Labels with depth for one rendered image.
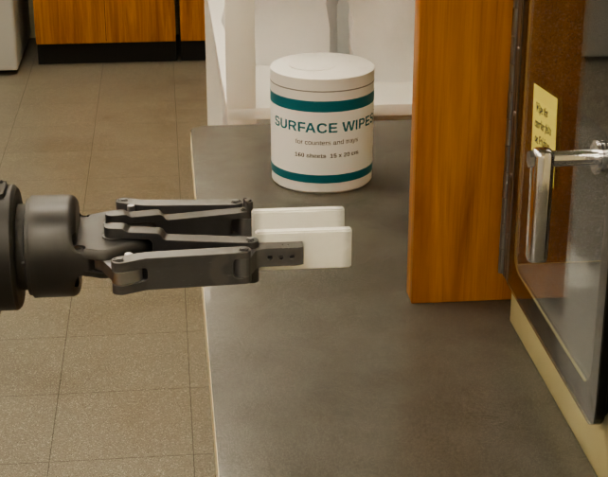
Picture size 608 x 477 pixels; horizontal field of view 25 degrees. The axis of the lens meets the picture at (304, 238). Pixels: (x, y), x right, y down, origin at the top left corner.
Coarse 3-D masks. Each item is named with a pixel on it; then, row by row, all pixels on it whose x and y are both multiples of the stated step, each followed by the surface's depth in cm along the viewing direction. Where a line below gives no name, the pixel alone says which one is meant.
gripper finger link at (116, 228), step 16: (112, 224) 99; (128, 224) 100; (160, 240) 99; (176, 240) 99; (192, 240) 99; (208, 240) 99; (224, 240) 99; (240, 240) 99; (256, 240) 99; (256, 272) 99
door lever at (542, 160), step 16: (592, 144) 103; (528, 160) 102; (544, 160) 101; (560, 160) 102; (576, 160) 102; (592, 160) 102; (544, 176) 102; (528, 192) 103; (544, 192) 102; (528, 208) 103; (544, 208) 103; (528, 224) 104; (544, 224) 103; (528, 240) 104; (544, 240) 104; (528, 256) 104; (544, 256) 104
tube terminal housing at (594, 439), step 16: (512, 304) 135; (512, 320) 135; (528, 336) 130; (528, 352) 130; (544, 352) 124; (544, 368) 125; (560, 384) 119; (560, 400) 120; (576, 416) 115; (576, 432) 115; (592, 432) 111; (592, 448) 111; (592, 464) 111
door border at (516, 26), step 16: (512, 16) 125; (512, 32) 125; (512, 64) 126; (512, 80) 127; (512, 96) 127; (512, 112) 128; (512, 128) 128; (512, 144) 128; (512, 160) 128; (512, 176) 129; (512, 192) 129
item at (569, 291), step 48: (528, 0) 121; (576, 0) 107; (528, 48) 121; (576, 48) 107; (528, 96) 122; (576, 96) 107; (528, 144) 122; (576, 144) 108; (576, 192) 108; (576, 240) 109; (528, 288) 124; (576, 288) 109; (576, 336) 110; (576, 384) 110
